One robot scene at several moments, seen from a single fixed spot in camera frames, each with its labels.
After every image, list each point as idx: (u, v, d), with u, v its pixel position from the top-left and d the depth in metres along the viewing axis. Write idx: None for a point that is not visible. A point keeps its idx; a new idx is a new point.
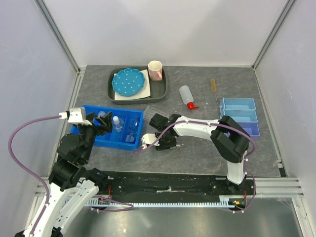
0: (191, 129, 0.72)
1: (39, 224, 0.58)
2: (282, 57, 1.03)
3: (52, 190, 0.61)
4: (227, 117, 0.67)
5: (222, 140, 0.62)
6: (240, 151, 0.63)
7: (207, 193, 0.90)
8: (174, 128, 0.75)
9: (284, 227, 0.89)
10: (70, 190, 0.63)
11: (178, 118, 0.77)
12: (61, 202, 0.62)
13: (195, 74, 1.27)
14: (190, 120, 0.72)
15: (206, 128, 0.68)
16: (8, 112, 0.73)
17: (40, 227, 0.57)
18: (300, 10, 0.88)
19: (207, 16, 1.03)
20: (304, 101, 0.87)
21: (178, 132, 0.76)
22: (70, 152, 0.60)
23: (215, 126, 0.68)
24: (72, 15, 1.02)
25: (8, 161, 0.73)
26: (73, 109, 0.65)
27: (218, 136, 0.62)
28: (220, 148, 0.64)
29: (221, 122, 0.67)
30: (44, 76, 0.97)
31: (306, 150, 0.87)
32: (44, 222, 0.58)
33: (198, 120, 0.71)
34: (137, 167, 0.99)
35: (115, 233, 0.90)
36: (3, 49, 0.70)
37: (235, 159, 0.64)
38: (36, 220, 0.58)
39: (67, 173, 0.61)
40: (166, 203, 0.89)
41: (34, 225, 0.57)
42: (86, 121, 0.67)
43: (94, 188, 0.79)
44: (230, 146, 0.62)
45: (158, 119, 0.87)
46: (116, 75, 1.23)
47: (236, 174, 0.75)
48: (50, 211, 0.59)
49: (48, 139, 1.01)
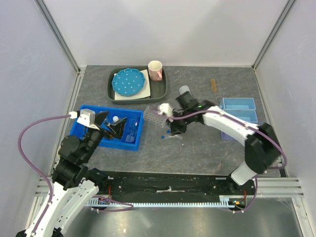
0: (223, 123, 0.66)
1: (41, 223, 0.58)
2: (281, 57, 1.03)
3: (56, 189, 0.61)
4: (267, 126, 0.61)
5: (256, 148, 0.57)
6: (268, 164, 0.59)
7: (207, 193, 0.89)
8: (204, 116, 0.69)
9: (284, 227, 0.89)
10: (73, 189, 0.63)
11: (212, 107, 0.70)
12: (63, 201, 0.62)
13: (195, 74, 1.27)
14: (226, 115, 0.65)
15: (241, 130, 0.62)
16: (8, 113, 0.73)
17: (42, 226, 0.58)
18: (300, 10, 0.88)
19: (207, 16, 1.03)
20: (304, 101, 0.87)
21: (206, 120, 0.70)
22: (71, 153, 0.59)
23: (252, 131, 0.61)
24: (72, 15, 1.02)
25: (8, 161, 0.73)
26: (84, 112, 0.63)
27: (254, 141, 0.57)
28: (250, 154, 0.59)
29: (260, 129, 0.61)
30: (44, 76, 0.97)
31: (306, 150, 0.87)
32: (46, 221, 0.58)
33: (235, 117, 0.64)
34: (138, 167, 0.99)
35: (115, 233, 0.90)
36: (3, 49, 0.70)
37: (258, 169, 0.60)
38: (39, 219, 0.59)
39: (71, 173, 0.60)
40: (166, 203, 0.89)
41: (36, 224, 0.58)
42: (93, 126, 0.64)
43: (94, 188, 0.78)
44: (261, 156, 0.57)
45: (189, 98, 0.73)
46: (116, 75, 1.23)
47: (243, 177, 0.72)
48: (53, 210, 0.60)
49: (48, 139, 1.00)
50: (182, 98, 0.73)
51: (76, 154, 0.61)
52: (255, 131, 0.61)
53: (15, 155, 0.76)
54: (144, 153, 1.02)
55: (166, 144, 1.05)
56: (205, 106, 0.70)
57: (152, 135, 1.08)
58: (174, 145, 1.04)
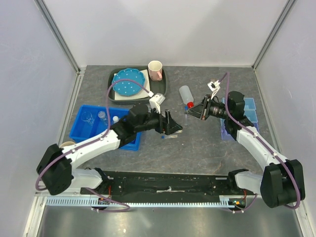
0: (254, 144, 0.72)
1: (83, 149, 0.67)
2: (282, 57, 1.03)
3: (110, 134, 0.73)
4: (296, 163, 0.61)
5: (273, 179, 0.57)
6: (282, 201, 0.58)
7: (207, 193, 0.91)
8: (238, 131, 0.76)
9: (284, 228, 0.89)
10: (117, 144, 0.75)
11: (251, 127, 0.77)
12: (105, 146, 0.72)
13: (195, 74, 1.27)
14: (259, 138, 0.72)
15: (267, 155, 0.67)
16: (8, 112, 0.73)
17: (82, 151, 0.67)
18: (300, 10, 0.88)
19: (207, 16, 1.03)
20: (305, 101, 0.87)
21: (238, 137, 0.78)
22: (138, 117, 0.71)
23: (278, 162, 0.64)
24: (72, 15, 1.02)
25: (8, 160, 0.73)
26: (160, 94, 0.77)
27: (273, 172, 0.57)
28: (266, 183, 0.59)
29: (287, 163, 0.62)
30: (45, 76, 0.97)
31: (306, 150, 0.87)
32: (87, 150, 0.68)
33: (267, 145, 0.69)
34: (138, 167, 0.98)
35: (115, 233, 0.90)
36: (3, 49, 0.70)
37: (271, 203, 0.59)
38: (83, 144, 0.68)
39: (126, 133, 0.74)
40: (167, 203, 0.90)
41: (78, 145, 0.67)
42: (157, 106, 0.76)
43: (99, 179, 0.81)
44: (277, 190, 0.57)
45: (239, 109, 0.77)
46: (116, 75, 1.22)
47: (247, 185, 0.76)
48: (98, 145, 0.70)
49: (48, 139, 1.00)
50: (234, 104, 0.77)
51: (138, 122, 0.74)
52: (278, 164, 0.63)
53: (15, 155, 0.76)
54: (144, 153, 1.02)
55: (166, 144, 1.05)
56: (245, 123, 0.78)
57: (152, 135, 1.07)
58: (174, 145, 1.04)
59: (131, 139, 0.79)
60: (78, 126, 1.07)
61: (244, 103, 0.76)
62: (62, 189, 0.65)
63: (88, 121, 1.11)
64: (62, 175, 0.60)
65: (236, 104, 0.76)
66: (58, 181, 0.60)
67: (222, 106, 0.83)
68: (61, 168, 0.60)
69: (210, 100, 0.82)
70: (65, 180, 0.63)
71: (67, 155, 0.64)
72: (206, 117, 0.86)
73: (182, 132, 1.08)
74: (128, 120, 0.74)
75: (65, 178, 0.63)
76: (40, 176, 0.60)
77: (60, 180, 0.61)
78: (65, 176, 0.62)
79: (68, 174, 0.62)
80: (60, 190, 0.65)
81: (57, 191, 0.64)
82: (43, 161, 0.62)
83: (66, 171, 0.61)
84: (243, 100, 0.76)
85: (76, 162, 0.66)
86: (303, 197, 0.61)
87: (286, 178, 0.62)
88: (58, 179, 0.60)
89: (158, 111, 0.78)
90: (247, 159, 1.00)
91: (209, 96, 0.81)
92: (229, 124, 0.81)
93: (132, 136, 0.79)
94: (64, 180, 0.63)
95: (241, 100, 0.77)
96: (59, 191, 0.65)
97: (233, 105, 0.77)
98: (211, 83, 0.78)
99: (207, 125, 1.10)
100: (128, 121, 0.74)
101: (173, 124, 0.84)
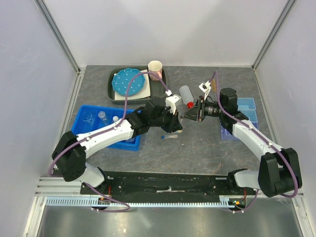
0: (250, 136, 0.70)
1: (97, 137, 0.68)
2: (281, 57, 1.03)
3: (124, 124, 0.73)
4: (292, 151, 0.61)
5: (269, 168, 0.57)
6: (280, 190, 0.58)
7: (207, 193, 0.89)
8: (233, 125, 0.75)
9: (284, 227, 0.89)
10: (130, 136, 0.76)
11: (245, 120, 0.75)
12: (118, 137, 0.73)
13: (195, 74, 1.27)
14: (255, 130, 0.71)
15: (263, 146, 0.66)
16: (8, 113, 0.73)
17: (96, 139, 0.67)
18: (300, 10, 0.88)
19: (207, 16, 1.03)
20: (304, 101, 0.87)
21: (234, 131, 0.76)
22: (155, 108, 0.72)
23: (273, 150, 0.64)
24: (72, 15, 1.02)
25: (8, 160, 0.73)
26: (178, 96, 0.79)
27: (269, 160, 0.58)
28: (263, 172, 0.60)
29: (282, 151, 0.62)
30: (44, 76, 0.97)
31: (306, 150, 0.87)
32: (99, 138, 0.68)
33: (263, 136, 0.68)
34: (138, 167, 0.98)
35: (115, 233, 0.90)
36: (3, 49, 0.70)
37: (268, 193, 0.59)
38: (97, 133, 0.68)
39: (139, 124, 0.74)
40: (166, 203, 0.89)
41: (93, 134, 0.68)
42: (174, 106, 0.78)
43: (102, 178, 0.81)
44: (274, 179, 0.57)
45: (232, 103, 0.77)
46: (116, 75, 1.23)
47: (247, 183, 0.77)
48: (111, 135, 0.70)
49: (48, 139, 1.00)
50: (226, 99, 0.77)
51: (153, 114, 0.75)
52: (275, 152, 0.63)
53: (15, 155, 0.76)
54: (144, 153, 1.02)
55: (166, 144, 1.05)
56: (240, 117, 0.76)
57: (152, 135, 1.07)
58: (174, 145, 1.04)
59: (143, 131, 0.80)
60: (78, 126, 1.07)
61: (236, 97, 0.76)
62: (75, 177, 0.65)
63: (88, 121, 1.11)
64: (76, 162, 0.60)
65: (229, 98, 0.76)
66: (71, 168, 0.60)
67: (216, 104, 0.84)
68: (76, 155, 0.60)
69: (203, 101, 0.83)
70: (79, 168, 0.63)
71: (82, 142, 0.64)
72: (202, 118, 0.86)
73: (182, 132, 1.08)
74: (143, 110, 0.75)
75: (79, 167, 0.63)
76: (55, 161, 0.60)
77: (73, 167, 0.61)
78: (79, 164, 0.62)
79: (83, 161, 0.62)
80: (73, 177, 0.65)
81: (69, 177, 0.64)
82: (59, 147, 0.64)
83: (80, 158, 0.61)
84: (234, 94, 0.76)
85: (90, 150, 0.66)
86: (301, 185, 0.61)
87: (284, 168, 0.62)
88: (72, 165, 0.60)
89: (172, 110, 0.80)
90: (247, 159, 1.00)
91: (202, 98, 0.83)
92: (224, 120, 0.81)
93: (143, 129, 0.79)
94: (77, 168, 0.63)
95: (233, 95, 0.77)
96: (72, 178, 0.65)
97: (226, 100, 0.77)
98: (202, 85, 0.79)
99: (206, 125, 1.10)
100: (145, 113, 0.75)
101: (177, 123, 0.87)
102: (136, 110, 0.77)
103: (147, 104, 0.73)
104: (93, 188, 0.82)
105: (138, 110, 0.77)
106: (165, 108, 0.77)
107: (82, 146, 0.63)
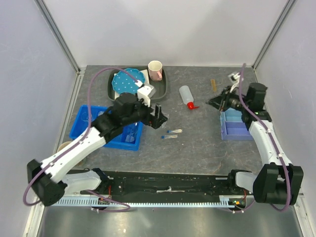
0: (263, 139, 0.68)
1: (62, 158, 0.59)
2: (282, 57, 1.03)
3: (90, 133, 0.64)
4: (300, 171, 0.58)
5: (267, 178, 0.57)
6: (269, 200, 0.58)
7: (207, 193, 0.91)
8: (253, 122, 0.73)
9: (284, 227, 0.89)
10: (103, 141, 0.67)
11: (266, 120, 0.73)
12: (89, 149, 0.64)
13: (195, 74, 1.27)
14: (270, 135, 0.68)
15: (272, 155, 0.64)
16: (8, 113, 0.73)
17: (62, 162, 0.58)
18: (301, 10, 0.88)
19: (207, 16, 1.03)
20: (304, 101, 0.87)
21: (251, 128, 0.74)
22: (125, 105, 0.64)
23: (280, 162, 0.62)
24: (72, 15, 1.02)
25: (9, 160, 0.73)
26: (151, 86, 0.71)
27: (270, 172, 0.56)
28: (260, 179, 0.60)
29: (289, 167, 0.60)
30: (44, 75, 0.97)
31: (306, 150, 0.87)
32: (67, 159, 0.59)
33: (277, 144, 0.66)
34: (137, 167, 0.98)
35: (115, 233, 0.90)
36: (3, 49, 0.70)
37: (257, 198, 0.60)
38: (61, 154, 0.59)
39: (111, 126, 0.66)
40: (166, 203, 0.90)
41: (58, 156, 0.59)
42: (147, 99, 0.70)
43: (98, 180, 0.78)
44: (267, 189, 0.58)
45: (257, 99, 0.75)
46: (116, 75, 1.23)
47: (244, 184, 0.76)
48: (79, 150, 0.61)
49: (48, 139, 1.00)
50: (254, 93, 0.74)
51: (125, 113, 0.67)
52: (281, 166, 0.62)
53: (15, 155, 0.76)
54: (144, 153, 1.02)
55: (166, 144, 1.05)
56: (263, 116, 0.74)
57: (152, 135, 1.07)
58: (174, 145, 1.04)
59: (118, 132, 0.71)
60: (78, 126, 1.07)
61: (264, 93, 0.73)
62: (58, 200, 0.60)
63: (88, 121, 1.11)
64: (46, 190, 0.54)
65: (256, 92, 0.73)
66: (46, 196, 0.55)
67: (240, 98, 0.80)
68: (43, 183, 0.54)
69: (228, 93, 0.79)
70: (56, 193, 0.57)
71: (46, 170, 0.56)
72: (224, 109, 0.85)
73: (182, 132, 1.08)
74: (113, 110, 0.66)
75: (57, 192, 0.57)
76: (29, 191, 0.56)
77: (48, 195, 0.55)
78: (53, 190, 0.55)
79: (55, 187, 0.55)
80: (56, 201, 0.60)
81: (48, 203, 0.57)
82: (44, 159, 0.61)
83: (49, 185, 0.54)
84: (263, 90, 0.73)
85: (59, 175, 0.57)
86: (294, 203, 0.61)
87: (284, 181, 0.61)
88: (44, 195, 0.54)
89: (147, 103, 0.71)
90: (247, 159, 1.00)
91: (229, 88, 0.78)
92: (244, 114, 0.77)
93: (119, 130, 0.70)
94: (54, 194, 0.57)
95: (262, 90, 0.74)
96: (53, 203, 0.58)
97: (253, 94, 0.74)
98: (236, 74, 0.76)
99: (207, 125, 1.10)
100: (115, 113, 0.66)
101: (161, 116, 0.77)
102: (105, 112, 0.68)
103: (115, 103, 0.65)
104: (90, 190, 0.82)
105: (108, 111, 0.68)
106: (138, 102, 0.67)
107: (47, 174, 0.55)
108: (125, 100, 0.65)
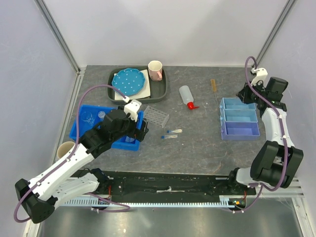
0: (272, 124, 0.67)
1: (50, 177, 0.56)
2: (282, 57, 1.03)
3: (78, 150, 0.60)
4: (300, 153, 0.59)
5: (266, 154, 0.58)
6: (263, 177, 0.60)
7: (207, 193, 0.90)
8: (266, 108, 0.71)
9: (284, 227, 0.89)
10: (92, 157, 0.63)
11: (282, 109, 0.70)
12: (78, 166, 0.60)
13: (195, 74, 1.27)
14: (281, 121, 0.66)
15: (276, 136, 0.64)
16: (8, 113, 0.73)
17: (49, 180, 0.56)
18: (301, 10, 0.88)
19: (207, 15, 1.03)
20: (304, 101, 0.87)
21: (263, 115, 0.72)
22: (115, 121, 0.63)
23: (283, 142, 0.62)
24: (72, 15, 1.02)
25: (9, 160, 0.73)
26: (138, 102, 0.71)
27: (269, 149, 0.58)
28: (259, 156, 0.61)
29: (290, 149, 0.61)
30: (44, 76, 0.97)
31: (306, 150, 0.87)
32: (55, 177, 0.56)
33: (286, 128, 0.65)
34: (137, 167, 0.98)
35: (115, 233, 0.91)
36: (3, 49, 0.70)
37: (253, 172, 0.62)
38: (49, 172, 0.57)
39: (99, 141, 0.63)
40: (166, 203, 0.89)
41: (45, 175, 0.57)
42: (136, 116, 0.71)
43: (96, 183, 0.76)
44: (264, 165, 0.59)
45: (275, 89, 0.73)
46: (115, 75, 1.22)
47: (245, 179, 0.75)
48: (66, 168, 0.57)
49: (48, 139, 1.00)
50: (271, 82, 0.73)
51: (114, 129, 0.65)
52: (282, 145, 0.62)
53: (15, 155, 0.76)
54: (144, 153, 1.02)
55: (166, 144, 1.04)
56: (278, 105, 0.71)
57: (152, 135, 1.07)
58: (174, 145, 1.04)
59: (106, 148, 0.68)
60: None
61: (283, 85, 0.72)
62: (47, 215, 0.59)
63: (88, 121, 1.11)
64: (34, 209, 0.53)
65: (273, 82, 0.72)
66: (34, 214, 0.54)
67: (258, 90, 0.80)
68: (31, 203, 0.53)
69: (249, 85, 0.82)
70: (45, 210, 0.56)
71: (34, 189, 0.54)
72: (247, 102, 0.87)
73: (182, 132, 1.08)
74: (103, 125, 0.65)
75: (45, 209, 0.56)
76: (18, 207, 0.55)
77: (36, 212, 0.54)
78: (41, 208, 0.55)
79: (43, 205, 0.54)
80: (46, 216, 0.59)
81: (39, 218, 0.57)
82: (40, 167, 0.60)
83: (37, 205, 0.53)
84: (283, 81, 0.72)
85: (47, 193, 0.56)
86: (287, 187, 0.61)
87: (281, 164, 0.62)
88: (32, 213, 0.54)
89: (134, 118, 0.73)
90: (247, 159, 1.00)
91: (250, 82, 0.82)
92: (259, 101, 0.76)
93: (107, 145, 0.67)
94: (42, 211, 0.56)
95: (281, 83, 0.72)
96: (44, 218, 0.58)
97: (270, 83, 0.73)
98: (253, 68, 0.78)
99: (207, 125, 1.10)
100: (104, 128, 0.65)
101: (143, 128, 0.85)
102: (94, 126, 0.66)
103: (105, 118, 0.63)
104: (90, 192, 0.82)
105: (97, 126, 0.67)
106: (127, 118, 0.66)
107: (34, 194, 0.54)
108: (114, 116, 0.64)
